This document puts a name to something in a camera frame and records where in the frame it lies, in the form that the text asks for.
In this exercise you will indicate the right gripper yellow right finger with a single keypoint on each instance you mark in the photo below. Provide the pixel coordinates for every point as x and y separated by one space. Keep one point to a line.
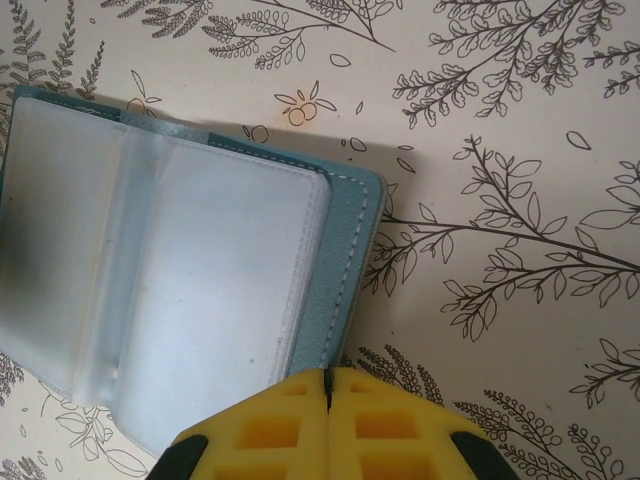
395 435

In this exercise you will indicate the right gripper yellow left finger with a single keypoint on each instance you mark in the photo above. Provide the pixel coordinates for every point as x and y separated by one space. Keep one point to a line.
260 435

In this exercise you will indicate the teal leather card holder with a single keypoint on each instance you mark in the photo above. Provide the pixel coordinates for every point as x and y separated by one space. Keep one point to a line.
225 225

